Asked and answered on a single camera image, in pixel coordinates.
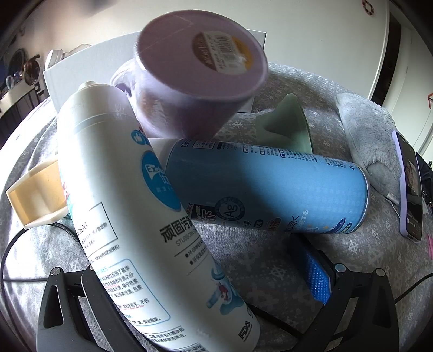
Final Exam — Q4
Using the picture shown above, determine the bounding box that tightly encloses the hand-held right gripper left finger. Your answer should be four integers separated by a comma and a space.
37, 264, 143, 352

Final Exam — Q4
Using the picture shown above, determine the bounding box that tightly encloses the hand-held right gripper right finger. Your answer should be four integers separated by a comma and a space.
287, 233, 400, 352

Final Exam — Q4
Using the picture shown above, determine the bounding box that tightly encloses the white spray can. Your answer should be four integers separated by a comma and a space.
56, 81, 261, 352

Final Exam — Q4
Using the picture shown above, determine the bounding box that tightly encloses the blue spray can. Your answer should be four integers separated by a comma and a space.
149, 137, 370, 236

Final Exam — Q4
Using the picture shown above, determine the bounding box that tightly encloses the green cup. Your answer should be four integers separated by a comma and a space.
255, 93, 313, 154

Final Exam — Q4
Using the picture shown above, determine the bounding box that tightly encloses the white storage box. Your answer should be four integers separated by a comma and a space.
42, 29, 268, 114

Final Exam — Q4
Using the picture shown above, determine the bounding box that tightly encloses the beige tape dispenser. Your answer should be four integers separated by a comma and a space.
6, 157, 70, 229

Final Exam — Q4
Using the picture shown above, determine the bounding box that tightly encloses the smartphone with purple case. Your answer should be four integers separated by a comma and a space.
391, 130, 425, 242

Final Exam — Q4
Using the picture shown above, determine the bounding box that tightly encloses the grey plush cloth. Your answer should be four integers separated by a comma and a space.
335, 93, 406, 193

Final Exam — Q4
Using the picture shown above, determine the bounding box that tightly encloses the white side shelf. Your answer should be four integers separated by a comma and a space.
0, 79, 45, 117

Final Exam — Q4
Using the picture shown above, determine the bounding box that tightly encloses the purple cup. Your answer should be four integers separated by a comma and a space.
110, 10, 268, 138

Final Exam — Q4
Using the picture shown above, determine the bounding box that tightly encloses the white charging cable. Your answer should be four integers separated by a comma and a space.
382, 192, 404, 214

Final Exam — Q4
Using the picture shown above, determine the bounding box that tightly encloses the dark door frame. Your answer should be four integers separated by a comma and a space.
369, 14, 433, 105

